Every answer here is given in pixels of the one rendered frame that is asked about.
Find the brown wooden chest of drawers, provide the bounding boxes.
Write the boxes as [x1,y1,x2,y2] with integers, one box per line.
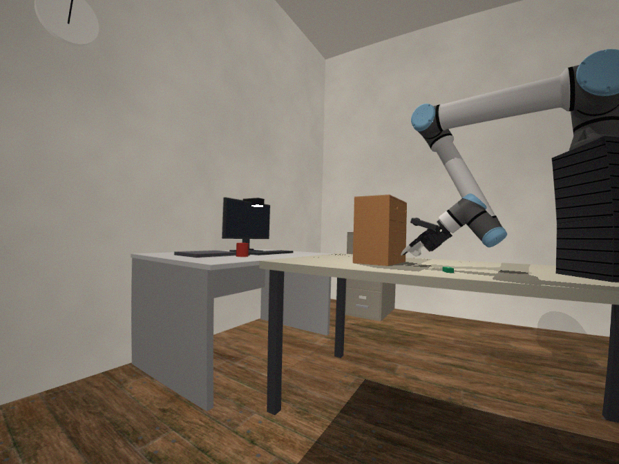
[352,195,407,266]

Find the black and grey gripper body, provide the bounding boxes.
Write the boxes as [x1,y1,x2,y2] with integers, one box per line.
[421,220,452,251]

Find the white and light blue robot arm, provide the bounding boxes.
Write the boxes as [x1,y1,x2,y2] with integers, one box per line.
[411,49,619,247]

